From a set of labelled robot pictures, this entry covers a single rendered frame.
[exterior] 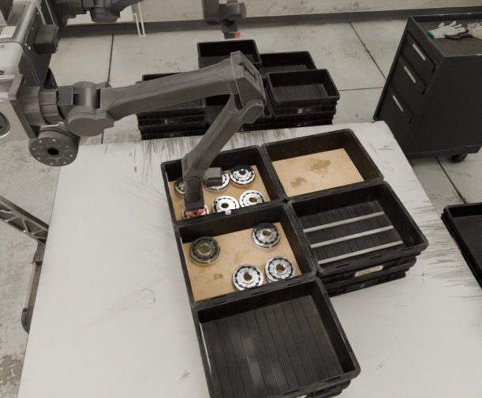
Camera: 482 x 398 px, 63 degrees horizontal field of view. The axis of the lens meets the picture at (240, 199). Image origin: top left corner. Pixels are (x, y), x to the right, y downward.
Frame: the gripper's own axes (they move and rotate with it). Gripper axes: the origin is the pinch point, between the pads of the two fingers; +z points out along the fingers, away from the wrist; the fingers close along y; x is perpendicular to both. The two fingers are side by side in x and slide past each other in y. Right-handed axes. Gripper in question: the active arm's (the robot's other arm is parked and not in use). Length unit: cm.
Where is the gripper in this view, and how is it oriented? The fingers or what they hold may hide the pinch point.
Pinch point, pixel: (195, 212)
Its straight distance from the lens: 143.9
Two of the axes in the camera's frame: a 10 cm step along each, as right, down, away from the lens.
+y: -1.6, -7.8, 6.1
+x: -9.9, 1.0, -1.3
